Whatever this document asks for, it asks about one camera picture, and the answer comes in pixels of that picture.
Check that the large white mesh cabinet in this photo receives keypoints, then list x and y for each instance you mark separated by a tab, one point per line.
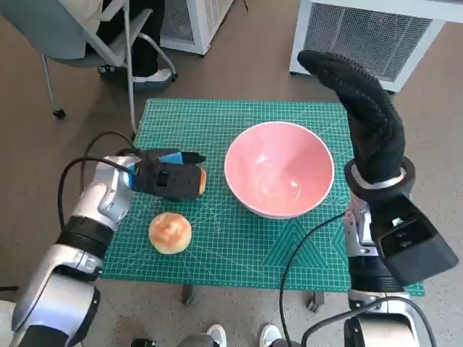
361	39

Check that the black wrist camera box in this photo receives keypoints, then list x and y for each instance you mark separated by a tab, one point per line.
170	180
412	246

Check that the grey office chair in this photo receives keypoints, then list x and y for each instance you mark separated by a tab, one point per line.
43	32

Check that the round bread bun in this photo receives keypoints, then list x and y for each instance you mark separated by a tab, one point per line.
170	233

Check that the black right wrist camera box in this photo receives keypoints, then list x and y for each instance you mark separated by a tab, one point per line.
412	246

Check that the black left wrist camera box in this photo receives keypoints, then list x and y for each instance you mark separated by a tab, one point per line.
170	180

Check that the pink bowl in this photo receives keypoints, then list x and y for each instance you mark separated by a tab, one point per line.
278	170

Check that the grey table caster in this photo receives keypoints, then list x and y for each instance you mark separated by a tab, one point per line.
188	296
315	301

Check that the long braided bread loaf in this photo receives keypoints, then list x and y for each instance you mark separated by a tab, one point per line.
203	180

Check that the small white mesh cabinet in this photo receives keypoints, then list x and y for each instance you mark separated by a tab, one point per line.
213	18

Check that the green cutting mat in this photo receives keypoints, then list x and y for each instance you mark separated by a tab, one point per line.
224	246

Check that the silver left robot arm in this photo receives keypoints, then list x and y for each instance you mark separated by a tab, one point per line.
105	195

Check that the black left hand blue tape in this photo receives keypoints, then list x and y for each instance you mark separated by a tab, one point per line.
170	158

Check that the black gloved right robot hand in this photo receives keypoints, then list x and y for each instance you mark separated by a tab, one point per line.
376	126

